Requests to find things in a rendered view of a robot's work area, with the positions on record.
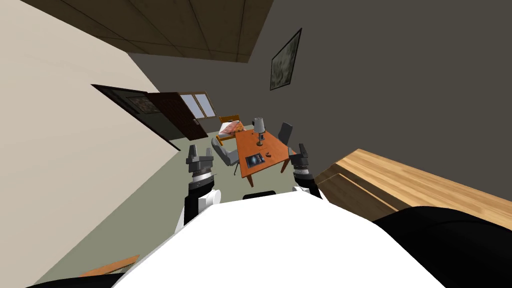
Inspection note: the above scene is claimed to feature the dark brown door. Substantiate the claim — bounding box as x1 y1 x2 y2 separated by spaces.
147 91 209 142

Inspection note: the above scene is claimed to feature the dark framed wall picture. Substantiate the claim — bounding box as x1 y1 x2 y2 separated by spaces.
269 27 303 91

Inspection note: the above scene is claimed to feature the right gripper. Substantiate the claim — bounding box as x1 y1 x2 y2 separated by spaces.
288 143 311 173

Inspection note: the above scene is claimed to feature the light wooden cabinet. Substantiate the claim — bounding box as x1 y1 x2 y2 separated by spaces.
313 148 512 233

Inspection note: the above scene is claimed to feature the yellow framed bed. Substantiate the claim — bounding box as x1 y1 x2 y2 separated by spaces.
217 114 247 146

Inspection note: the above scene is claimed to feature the orange wooden board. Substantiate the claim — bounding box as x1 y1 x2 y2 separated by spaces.
79 254 141 278

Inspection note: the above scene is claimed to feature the orange wooden table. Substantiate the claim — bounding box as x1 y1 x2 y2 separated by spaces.
233 116 297 188

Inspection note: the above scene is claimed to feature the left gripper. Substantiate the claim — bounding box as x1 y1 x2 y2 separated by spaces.
185 144 216 176

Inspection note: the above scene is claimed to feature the window with pale frame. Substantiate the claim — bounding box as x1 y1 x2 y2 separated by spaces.
178 92 217 120

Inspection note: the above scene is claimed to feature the grey office chair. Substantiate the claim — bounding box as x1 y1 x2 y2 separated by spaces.
277 121 294 147
211 137 241 176

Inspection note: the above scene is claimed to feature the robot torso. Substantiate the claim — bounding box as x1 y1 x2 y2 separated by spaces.
111 190 446 288

